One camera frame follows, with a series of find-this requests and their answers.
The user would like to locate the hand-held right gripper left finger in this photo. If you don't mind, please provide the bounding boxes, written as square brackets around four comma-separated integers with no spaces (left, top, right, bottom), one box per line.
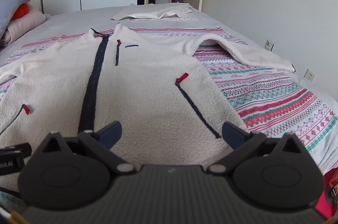
[42,121,136,176]

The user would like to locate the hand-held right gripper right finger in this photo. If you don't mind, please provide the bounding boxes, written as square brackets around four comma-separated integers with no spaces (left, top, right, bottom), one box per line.
[207,122,308,176]

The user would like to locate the white fleece jacket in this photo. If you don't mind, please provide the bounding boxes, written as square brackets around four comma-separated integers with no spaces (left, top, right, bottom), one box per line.
[0,24,296,194]

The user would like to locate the patterned striped blanket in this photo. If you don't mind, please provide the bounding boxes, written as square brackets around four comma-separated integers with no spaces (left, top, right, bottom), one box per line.
[0,26,338,211]

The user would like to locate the grey bed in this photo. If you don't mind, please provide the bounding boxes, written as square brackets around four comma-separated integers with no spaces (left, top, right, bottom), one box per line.
[0,3,338,174]

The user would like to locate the red object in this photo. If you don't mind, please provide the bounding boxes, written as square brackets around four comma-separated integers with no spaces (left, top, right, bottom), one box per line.
[312,166,338,224]

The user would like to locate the white cloth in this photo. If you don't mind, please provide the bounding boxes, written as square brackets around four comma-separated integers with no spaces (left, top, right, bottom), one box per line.
[110,3,199,22]

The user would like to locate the pink folded quilt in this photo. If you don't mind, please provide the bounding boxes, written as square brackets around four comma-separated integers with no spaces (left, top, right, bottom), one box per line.
[0,8,46,46]

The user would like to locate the orange plush toy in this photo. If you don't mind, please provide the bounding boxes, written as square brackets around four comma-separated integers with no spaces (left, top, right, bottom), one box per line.
[11,3,29,20]

